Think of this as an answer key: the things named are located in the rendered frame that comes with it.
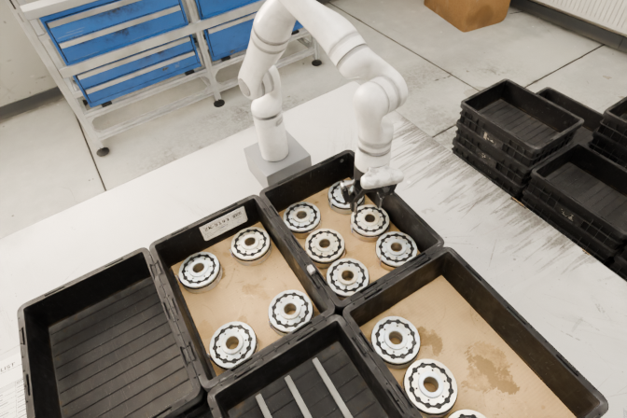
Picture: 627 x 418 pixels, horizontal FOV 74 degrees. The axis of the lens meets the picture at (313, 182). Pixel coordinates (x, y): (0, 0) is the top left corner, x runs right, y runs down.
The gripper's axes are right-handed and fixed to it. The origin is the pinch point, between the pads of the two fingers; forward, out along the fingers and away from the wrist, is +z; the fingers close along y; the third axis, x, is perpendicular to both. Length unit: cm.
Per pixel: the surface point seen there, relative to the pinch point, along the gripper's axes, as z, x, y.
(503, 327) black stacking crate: 8.5, 32.6, -19.8
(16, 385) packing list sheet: 33, 8, 92
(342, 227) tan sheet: 14.4, -5.1, 3.8
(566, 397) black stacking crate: 9, 48, -24
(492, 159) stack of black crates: 51, -50, -79
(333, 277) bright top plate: 11.4, 10.8, 11.0
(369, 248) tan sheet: 14.0, 3.6, -0.9
